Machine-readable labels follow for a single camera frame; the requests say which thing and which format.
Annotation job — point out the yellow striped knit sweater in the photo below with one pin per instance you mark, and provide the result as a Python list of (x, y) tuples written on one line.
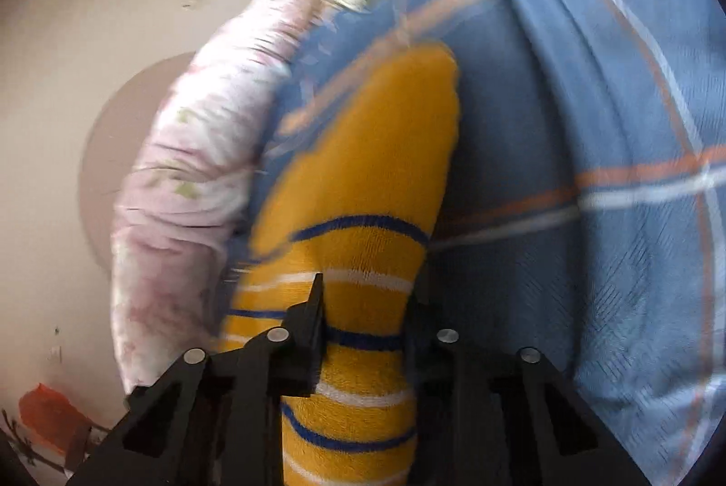
[(356, 211)]

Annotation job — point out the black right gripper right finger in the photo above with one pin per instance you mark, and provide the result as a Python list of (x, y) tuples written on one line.
[(492, 418)]

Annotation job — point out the red object on floor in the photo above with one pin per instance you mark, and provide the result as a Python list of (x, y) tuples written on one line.
[(51, 418)]

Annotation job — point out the pink floral duvet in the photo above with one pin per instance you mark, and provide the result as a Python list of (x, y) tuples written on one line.
[(189, 185)]

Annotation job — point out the blue plaid bed sheet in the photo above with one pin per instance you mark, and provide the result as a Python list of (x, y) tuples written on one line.
[(586, 206)]

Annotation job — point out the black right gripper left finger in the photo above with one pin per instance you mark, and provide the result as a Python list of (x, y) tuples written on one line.
[(216, 419)]

